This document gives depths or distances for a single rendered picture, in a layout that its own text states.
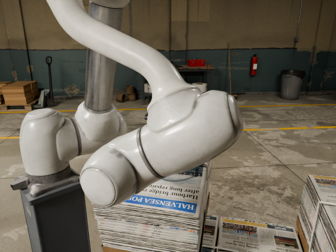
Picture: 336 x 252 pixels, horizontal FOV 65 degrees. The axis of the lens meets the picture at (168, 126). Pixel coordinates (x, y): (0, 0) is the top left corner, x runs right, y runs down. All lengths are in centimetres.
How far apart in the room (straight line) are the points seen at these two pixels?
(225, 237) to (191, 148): 69
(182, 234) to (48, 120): 59
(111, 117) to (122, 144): 56
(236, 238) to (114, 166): 72
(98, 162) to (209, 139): 18
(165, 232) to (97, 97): 51
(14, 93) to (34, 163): 582
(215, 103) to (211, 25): 703
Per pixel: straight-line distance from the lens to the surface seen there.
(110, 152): 45
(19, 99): 680
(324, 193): 98
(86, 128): 101
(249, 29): 775
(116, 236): 82
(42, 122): 99
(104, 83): 94
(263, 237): 110
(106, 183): 43
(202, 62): 680
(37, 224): 109
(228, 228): 111
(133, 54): 50
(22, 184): 109
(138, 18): 720
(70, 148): 102
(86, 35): 58
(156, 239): 77
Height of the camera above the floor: 151
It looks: 18 degrees down
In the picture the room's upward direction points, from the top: straight up
